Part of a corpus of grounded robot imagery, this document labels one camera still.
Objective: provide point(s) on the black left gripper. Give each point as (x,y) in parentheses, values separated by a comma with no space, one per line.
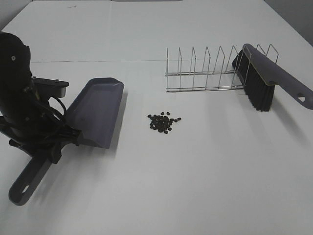
(30,121)

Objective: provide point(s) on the grey plastic dustpan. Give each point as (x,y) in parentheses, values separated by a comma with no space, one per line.
(94,111)

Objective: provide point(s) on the pile of coffee beans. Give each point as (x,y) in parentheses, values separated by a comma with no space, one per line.
(162,122)

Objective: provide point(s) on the grey hand brush black bristles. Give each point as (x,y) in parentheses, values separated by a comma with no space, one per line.
(259,75)

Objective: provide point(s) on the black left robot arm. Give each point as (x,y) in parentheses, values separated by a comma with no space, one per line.
(16,77)

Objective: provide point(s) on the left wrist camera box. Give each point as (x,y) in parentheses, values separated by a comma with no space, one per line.
(48,88)

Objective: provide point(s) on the chrome wire dish rack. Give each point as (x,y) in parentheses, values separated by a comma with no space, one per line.
(213,70)

